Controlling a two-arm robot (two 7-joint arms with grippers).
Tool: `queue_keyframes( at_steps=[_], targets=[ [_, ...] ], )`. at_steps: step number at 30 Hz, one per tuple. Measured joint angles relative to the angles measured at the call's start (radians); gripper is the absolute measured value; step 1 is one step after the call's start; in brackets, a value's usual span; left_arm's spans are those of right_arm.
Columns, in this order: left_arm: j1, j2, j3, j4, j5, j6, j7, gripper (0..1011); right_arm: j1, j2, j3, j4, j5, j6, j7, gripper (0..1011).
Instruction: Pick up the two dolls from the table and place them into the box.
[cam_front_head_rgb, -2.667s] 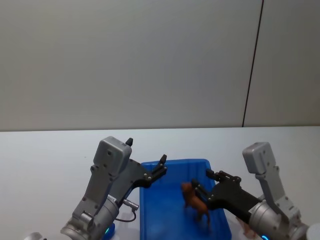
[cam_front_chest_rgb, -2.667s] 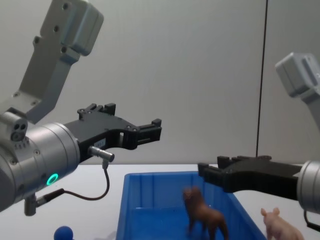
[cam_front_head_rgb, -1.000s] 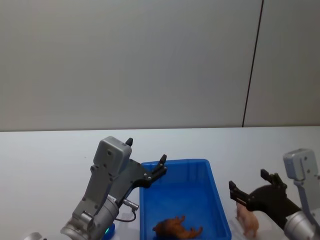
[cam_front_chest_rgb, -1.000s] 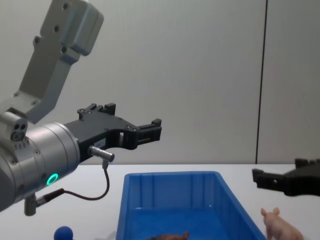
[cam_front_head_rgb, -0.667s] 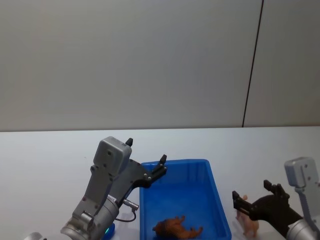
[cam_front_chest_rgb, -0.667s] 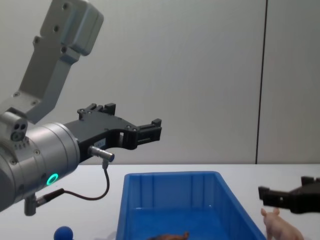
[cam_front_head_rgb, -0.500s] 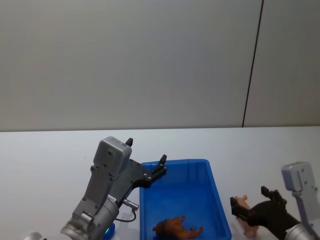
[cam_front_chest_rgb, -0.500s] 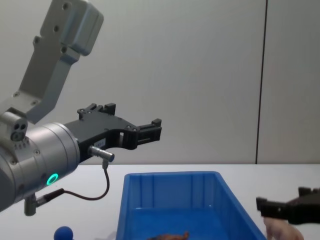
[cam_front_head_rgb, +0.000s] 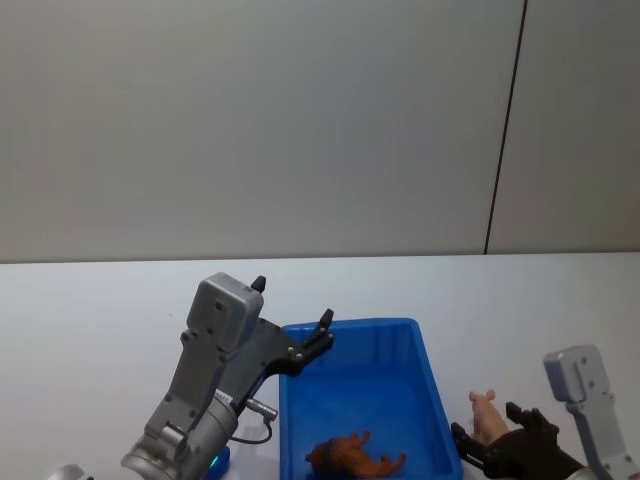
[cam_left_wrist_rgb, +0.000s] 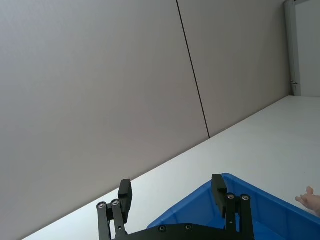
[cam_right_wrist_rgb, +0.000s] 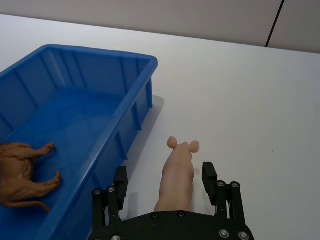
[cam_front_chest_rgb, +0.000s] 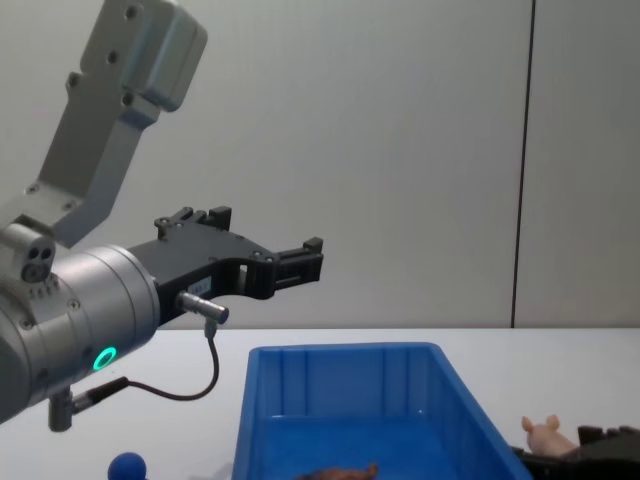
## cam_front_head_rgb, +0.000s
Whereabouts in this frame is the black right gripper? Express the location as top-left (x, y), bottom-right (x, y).
top-left (450, 401), bottom-right (585, 480)

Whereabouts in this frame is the brown toy animal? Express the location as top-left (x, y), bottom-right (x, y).
top-left (304, 429), bottom-right (407, 480)

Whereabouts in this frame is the pink toy pig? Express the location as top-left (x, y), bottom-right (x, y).
top-left (468, 390), bottom-right (511, 444)

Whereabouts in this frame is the thin dark cable silver plug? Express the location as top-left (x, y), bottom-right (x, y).
top-left (230, 398), bottom-right (279, 445)

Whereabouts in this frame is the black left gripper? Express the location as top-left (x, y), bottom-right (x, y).
top-left (217, 275), bottom-right (335, 408)

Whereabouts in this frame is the blue plastic bin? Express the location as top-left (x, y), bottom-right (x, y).
top-left (277, 316), bottom-right (465, 480)

